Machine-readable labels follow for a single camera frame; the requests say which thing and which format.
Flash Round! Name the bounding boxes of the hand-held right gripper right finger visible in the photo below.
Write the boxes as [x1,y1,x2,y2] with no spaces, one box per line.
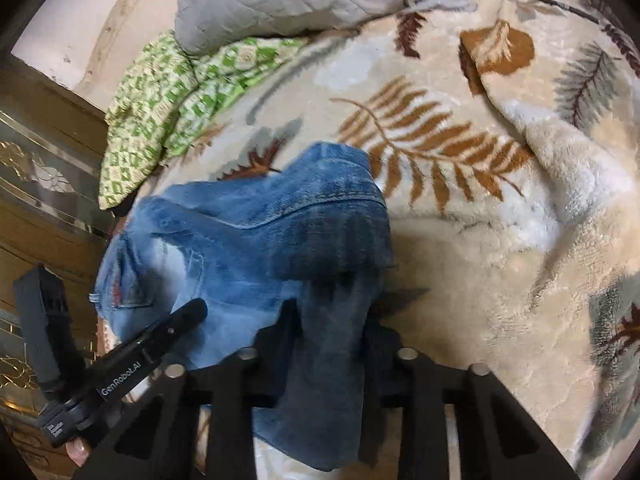
[357,317,583,480]

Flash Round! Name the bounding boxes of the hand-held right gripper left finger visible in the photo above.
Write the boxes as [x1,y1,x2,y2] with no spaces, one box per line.
[70,302,303,480]

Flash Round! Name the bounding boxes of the green patterned quilt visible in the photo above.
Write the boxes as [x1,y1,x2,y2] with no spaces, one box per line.
[97,30,311,211]

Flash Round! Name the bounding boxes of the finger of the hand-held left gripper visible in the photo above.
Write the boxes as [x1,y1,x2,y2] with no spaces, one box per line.
[92,297,209,403]
[12,266,86,393]

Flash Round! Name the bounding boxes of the person's left hand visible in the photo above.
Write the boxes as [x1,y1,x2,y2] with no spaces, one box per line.
[65,437,92,467]

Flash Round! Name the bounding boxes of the leaf print fleece blanket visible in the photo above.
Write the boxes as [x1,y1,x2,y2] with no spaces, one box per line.
[100,0,640,480]

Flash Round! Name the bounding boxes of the wooden stained glass door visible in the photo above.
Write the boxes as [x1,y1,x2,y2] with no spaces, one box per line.
[0,52,131,480]

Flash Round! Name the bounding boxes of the blue denim pants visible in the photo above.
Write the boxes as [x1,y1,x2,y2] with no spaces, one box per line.
[92,142,396,473]

